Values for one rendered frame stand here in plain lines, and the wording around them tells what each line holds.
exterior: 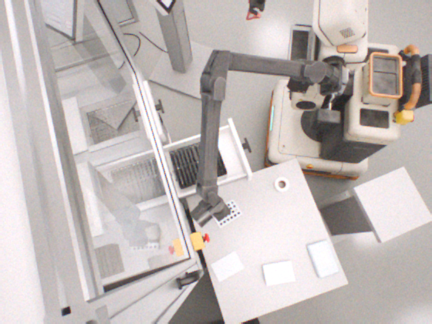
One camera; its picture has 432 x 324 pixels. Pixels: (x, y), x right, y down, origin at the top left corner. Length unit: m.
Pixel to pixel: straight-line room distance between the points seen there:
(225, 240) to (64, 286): 1.23
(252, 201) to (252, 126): 1.03
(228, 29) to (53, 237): 2.66
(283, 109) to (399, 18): 1.49
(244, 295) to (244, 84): 1.65
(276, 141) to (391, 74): 0.79
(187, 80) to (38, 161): 2.28
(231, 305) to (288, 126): 1.21
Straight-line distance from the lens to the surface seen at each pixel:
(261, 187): 1.54
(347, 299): 2.44
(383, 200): 1.70
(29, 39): 0.40
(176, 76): 2.61
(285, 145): 2.13
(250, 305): 1.54
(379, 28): 3.17
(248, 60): 1.05
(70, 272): 0.31
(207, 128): 1.02
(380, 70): 1.75
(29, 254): 0.36
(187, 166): 1.42
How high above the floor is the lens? 2.27
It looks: 75 degrees down
